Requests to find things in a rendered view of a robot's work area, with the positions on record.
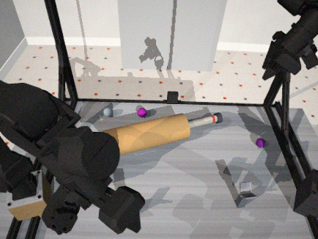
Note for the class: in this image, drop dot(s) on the small magenta ball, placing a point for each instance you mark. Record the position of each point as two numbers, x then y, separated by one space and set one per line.
142 112

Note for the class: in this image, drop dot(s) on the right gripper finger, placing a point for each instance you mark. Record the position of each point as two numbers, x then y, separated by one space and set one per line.
99 204
135 224

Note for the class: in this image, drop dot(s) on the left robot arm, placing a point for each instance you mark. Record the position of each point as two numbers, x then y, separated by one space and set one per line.
309 21

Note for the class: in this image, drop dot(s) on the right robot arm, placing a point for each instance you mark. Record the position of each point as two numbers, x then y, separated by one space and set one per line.
26 112

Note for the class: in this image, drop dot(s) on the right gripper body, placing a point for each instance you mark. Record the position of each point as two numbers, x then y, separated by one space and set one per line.
121 205

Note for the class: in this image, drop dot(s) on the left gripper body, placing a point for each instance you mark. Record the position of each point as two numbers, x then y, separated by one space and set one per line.
291 42

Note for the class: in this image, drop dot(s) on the pale grey sphere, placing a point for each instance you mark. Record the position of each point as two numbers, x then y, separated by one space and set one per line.
108 112

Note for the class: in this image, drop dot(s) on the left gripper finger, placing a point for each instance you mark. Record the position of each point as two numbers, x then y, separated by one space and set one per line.
273 49
273 69

